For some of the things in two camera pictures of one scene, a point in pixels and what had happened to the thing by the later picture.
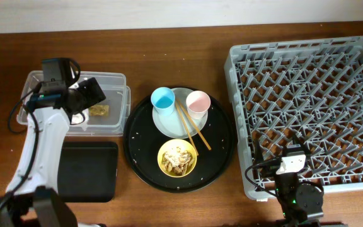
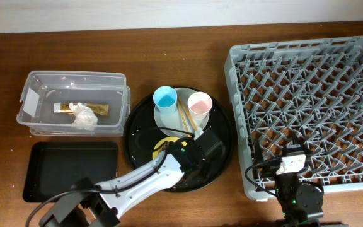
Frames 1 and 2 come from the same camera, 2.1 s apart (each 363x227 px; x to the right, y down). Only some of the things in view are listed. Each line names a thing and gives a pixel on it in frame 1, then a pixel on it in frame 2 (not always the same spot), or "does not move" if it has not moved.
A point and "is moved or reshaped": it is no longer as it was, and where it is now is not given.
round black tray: [142, 140] does not move
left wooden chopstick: [186, 128] does not move
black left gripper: [94, 92] to [210, 164]
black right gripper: [308, 159] does not move
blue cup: [163, 99] does not move
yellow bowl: [177, 157] is moved or reshaped
